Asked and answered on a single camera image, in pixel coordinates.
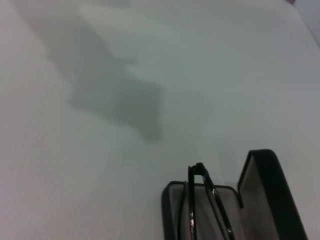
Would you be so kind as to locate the black glasses case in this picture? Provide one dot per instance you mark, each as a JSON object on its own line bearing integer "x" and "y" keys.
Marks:
{"x": 270, "y": 190}

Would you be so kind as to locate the black thin-framed glasses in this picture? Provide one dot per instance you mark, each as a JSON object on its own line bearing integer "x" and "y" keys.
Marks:
{"x": 193, "y": 195}

